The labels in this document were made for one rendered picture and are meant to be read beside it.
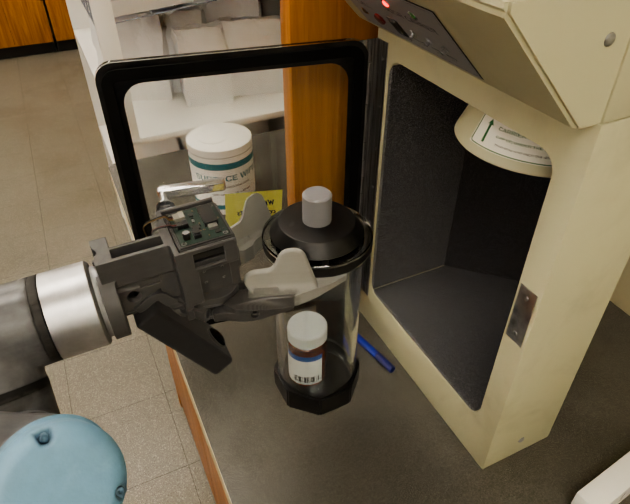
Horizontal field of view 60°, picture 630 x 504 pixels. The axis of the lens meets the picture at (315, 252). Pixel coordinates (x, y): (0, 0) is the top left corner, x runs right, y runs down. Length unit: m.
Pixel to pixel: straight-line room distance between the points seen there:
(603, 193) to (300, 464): 0.48
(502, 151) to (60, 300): 0.42
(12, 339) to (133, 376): 1.68
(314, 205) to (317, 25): 0.28
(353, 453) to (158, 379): 1.42
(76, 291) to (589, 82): 0.41
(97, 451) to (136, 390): 1.75
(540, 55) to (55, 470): 0.37
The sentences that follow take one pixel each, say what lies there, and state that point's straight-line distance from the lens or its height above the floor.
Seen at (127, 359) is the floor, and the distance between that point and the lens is 2.21.
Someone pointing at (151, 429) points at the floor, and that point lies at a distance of 1.99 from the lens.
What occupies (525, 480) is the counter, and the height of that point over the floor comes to 0.94.
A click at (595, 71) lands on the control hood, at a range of 0.43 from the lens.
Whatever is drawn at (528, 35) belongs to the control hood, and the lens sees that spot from 0.37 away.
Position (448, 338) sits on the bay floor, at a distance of 0.80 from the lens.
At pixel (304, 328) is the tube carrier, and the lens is 0.56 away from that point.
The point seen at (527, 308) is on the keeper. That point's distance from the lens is 0.57.
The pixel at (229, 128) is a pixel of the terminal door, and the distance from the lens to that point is 0.67.
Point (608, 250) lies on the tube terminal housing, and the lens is 0.59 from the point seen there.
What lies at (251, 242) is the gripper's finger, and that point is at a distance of 0.55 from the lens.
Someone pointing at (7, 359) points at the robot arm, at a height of 1.26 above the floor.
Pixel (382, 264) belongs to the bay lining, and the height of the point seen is 1.06.
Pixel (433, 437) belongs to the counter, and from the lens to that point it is 0.79.
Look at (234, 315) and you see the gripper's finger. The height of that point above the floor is 1.25.
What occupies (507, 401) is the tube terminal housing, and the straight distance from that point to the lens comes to 0.67.
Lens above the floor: 1.59
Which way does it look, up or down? 38 degrees down
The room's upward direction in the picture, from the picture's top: straight up
